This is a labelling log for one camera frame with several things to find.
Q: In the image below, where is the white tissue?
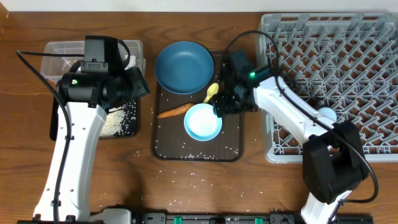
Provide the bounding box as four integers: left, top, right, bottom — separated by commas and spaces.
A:
125, 55, 137, 70

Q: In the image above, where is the heap of rice grains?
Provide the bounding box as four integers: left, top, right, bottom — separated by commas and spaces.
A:
99, 101, 137, 138

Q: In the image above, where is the light blue bowl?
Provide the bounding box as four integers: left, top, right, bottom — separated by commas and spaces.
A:
183, 103, 223, 141

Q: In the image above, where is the orange carrot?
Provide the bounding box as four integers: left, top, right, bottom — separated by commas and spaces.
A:
157, 103, 195, 118

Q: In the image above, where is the dark blue plate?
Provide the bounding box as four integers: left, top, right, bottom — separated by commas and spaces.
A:
154, 41, 215, 95

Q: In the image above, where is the light blue cup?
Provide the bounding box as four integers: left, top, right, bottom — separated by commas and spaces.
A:
318, 107, 337, 121

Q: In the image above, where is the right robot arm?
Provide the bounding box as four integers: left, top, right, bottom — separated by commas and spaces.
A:
211, 66, 374, 223

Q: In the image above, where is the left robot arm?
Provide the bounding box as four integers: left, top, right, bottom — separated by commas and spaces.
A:
30, 67, 149, 223

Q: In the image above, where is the clear plastic waste bin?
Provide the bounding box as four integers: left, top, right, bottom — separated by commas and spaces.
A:
40, 40, 146, 84

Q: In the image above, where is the grey dishwasher rack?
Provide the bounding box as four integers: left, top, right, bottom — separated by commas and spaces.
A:
256, 12, 397, 162

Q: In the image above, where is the pale yellow plastic spoon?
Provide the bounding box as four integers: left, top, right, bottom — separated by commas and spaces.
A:
203, 83, 219, 103

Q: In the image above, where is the black rectangular tray bin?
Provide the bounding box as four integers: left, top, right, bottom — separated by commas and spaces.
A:
49, 90, 139, 142

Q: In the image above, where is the dark brown serving tray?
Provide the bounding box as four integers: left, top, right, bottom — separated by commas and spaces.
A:
150, 49, 245, 163

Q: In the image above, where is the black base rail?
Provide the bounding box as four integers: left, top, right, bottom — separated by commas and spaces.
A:
133, 212, 374, 224

